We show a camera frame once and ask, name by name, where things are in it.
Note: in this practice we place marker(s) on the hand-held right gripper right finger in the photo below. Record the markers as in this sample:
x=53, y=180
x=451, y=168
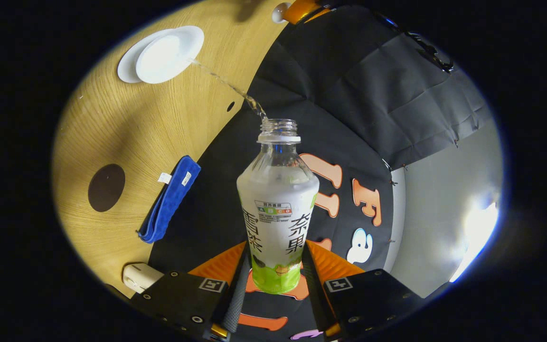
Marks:
x=316, y=297

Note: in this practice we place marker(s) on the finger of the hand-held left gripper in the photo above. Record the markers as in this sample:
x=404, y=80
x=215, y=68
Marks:
x=299, y=10

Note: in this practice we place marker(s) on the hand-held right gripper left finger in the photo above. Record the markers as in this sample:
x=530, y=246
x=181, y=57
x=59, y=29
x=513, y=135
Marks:
x=238, y=294

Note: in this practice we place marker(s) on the clear water bottle white label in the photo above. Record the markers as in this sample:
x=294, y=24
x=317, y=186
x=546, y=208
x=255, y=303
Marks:
x=278, y=209

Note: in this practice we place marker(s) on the white teacup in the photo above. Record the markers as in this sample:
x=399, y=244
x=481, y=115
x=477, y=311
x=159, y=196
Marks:
x=169, y=54

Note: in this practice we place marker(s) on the dark round coaster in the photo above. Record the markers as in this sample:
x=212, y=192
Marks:
x=106, y=187

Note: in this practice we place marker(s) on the white toaster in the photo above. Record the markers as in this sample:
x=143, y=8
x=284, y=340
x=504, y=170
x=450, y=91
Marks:
x=140, y=277

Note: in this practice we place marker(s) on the blue towel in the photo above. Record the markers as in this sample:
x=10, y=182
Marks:
x=171, y=199

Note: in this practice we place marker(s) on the white saucer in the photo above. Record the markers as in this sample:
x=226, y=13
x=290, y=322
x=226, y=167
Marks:
x=126, y=66

